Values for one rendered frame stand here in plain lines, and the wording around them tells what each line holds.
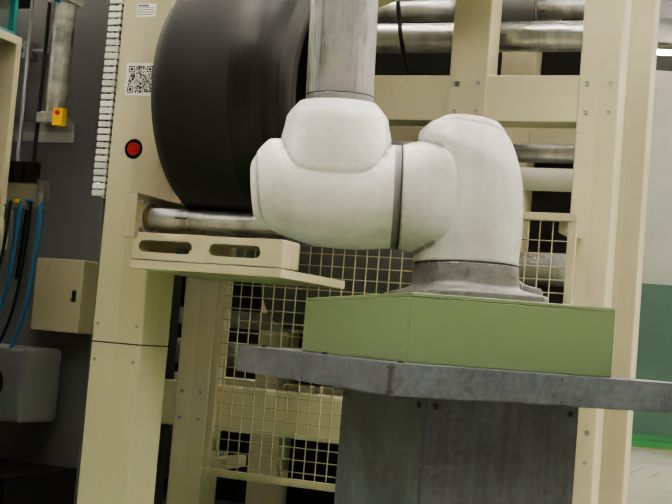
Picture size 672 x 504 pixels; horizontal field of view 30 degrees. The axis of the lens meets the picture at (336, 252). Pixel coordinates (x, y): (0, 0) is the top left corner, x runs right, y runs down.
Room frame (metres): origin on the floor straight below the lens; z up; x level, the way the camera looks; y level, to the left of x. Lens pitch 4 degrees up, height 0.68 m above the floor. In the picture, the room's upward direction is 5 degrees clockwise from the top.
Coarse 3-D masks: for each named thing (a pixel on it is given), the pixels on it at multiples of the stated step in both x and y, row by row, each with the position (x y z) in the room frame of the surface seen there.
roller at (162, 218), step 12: (156, 216) 2.71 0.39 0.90; (168, 216) 2.69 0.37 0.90; (180, 216) 2.68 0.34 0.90; (192, 216) 2.67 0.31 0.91; (204, 216) 2.66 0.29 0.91; (216, 216) 2.65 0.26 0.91; (228, 216) 2.64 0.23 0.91; (240, 216) 2.63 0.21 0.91; (252, 216) 2.62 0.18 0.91; (168, 228) 2.71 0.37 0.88; (180, 228) 2.70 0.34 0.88; (192, 228) 2.69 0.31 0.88; (204, 228) 2.67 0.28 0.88; (216, 228) 2.66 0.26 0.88; (228, 228) 2.65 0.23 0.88; (240, 228) 2.64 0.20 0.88; (252, 228) 2.63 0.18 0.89; (264, 228) 2.61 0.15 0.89
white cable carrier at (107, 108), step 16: (112, 0) 2.87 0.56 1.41; (112, 16) 2.87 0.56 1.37; (112, 32) 2.89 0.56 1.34; (112, 48) 2.86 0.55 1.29; (112, 64) 2.86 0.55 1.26; (112, 80) 2.86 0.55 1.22; (112, 96) 2.86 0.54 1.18; (112, 112) 2.86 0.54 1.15; (96, 160) 2.87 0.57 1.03; (96, 176) 2.87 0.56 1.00; (96, 192) 2.87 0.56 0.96
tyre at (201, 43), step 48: (192, 0) 2.59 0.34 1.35; (240, 0) 2.54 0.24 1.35; (288, 0) 2.54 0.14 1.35; (192, 48) 2.53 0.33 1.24; (240, 48) 2.49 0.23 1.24; (288, 48) 2.51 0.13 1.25; (192, 96) 2.53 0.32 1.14; (240, 96) 2.49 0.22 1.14; (288, 96) 2.52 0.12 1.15; (192, 144) 2.57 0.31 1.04; (240, 144) 2.52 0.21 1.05; (192, 192) 2.65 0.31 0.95; (240, 192) 2.60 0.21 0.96
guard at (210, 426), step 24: (528, 216) 2.89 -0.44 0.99; (552, 216) 2.87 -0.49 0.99; (576, 216) 2.85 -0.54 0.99; (552, 240) 2.88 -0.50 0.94; (288, 288) 3.12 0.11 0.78; (216, 312) 3.19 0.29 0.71; (288, 312) 3.12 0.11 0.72; (216, 336) 3.18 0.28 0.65; (288, 336) 3.12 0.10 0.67; (216, 360) 3.18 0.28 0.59; (216, 384) 3.18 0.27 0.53; (288, 384) 3.11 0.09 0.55; (216, 408) 3.20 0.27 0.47; (264, 408) 3.13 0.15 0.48; (240, 432) 3.16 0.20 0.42; (216, 456) 3.18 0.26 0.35; (264, 456) 3.13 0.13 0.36; (264, 480) 3.12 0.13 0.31; (288, 480) 3.10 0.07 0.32
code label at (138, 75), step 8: (128, 64) 2.83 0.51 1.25; (136, 64) 2.83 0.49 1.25; (144, 64) 2.82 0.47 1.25; (152, 64) 2.81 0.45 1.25; (128, 72) 2.83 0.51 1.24; (136, 72) 2.83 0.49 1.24; (144, 72) 2.82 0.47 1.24; (128, 80) 2.83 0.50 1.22; (136, 80) 2.82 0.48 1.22; (144, 80) 2.82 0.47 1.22; (128, 88) 2.83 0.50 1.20; (136, 88) 2.82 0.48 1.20; (144, 88) 2.82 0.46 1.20
